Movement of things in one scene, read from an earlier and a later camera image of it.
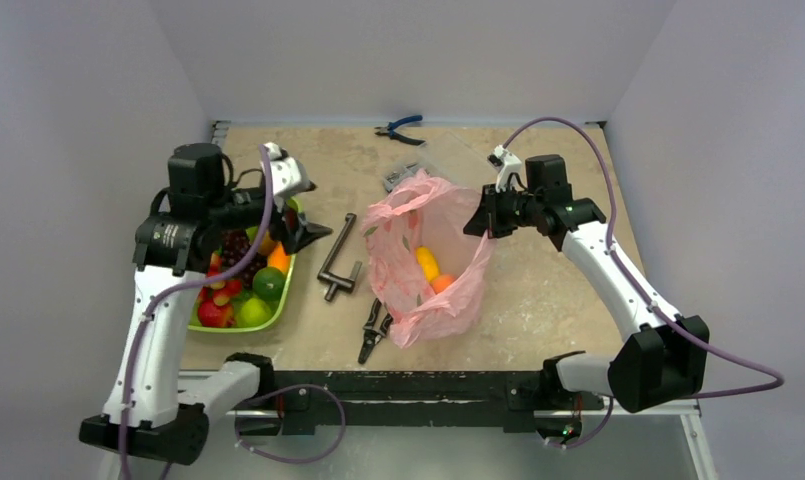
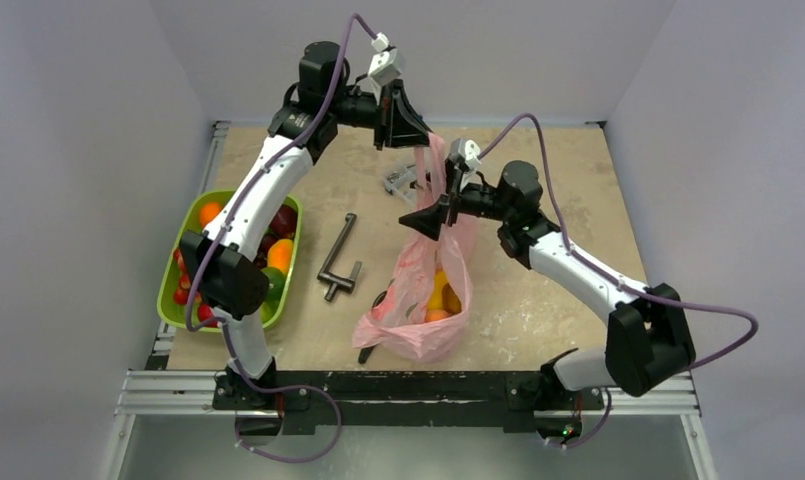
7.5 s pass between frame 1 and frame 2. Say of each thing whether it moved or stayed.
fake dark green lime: stayed
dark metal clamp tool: stayed
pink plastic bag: moved
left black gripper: moved
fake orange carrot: moved
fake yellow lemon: moved
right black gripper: moved
